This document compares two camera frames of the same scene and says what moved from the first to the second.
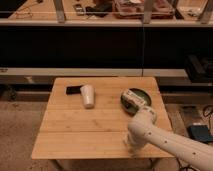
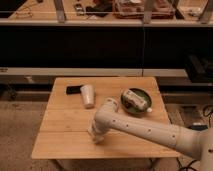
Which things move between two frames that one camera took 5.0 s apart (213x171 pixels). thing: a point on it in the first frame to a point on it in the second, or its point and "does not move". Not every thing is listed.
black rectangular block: (73, 90) does not move
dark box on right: (199, 69) does not move
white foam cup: (88, 95) does not move
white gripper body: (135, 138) to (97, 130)
